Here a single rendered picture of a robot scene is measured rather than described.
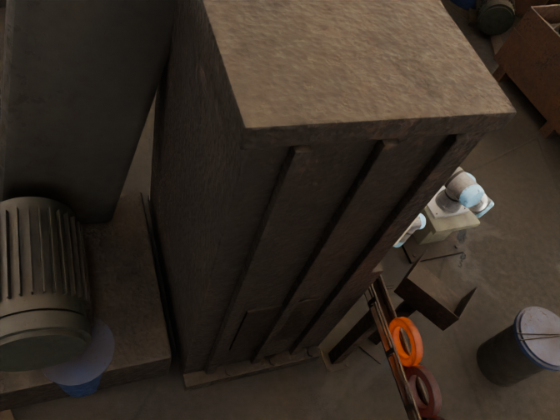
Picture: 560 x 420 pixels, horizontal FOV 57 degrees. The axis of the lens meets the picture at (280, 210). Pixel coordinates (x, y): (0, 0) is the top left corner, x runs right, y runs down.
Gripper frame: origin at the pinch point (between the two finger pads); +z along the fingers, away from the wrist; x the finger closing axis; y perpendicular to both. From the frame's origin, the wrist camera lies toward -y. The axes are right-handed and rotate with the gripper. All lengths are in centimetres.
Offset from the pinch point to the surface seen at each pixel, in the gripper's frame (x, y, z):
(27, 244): -15, -43, 122
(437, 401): 75, 1, 0
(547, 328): 55, -7, -102
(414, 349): 56, 1, 0
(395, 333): 46.7, -9.1, -3.4
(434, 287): 29.1, -7.7, -36.2
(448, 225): -15, -24, -93
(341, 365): 40, -72, -23
